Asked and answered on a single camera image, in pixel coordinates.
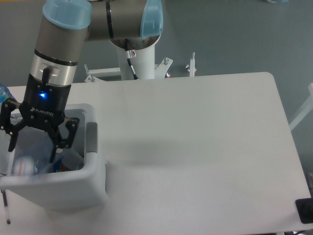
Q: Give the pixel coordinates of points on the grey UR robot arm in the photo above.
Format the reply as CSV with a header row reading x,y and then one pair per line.
x,y
65,26

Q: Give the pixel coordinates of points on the black device at table edge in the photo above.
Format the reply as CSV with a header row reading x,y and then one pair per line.
x,y
305,210

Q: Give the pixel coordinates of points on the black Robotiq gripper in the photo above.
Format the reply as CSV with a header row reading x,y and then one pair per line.
x,y
45,105

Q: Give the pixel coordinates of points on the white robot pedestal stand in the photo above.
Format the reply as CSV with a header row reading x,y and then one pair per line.
x,y
136,58

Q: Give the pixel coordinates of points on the blue snack packet in bin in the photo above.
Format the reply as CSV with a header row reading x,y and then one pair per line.
x,y
58,166

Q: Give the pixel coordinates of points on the white plastic trash can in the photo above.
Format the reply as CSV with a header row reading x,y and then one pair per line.
x,y
61,190

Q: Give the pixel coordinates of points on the white frame bar right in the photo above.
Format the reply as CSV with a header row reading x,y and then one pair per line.
x,y
303,110

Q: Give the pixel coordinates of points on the clear crushed plastic bottle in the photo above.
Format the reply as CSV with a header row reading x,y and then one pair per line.
x,y
33,159

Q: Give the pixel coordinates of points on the blue labelled water bottle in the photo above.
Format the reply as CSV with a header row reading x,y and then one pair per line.
x,y
5,93

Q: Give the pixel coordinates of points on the black and white pen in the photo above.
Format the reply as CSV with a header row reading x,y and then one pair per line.
x,y
6,209

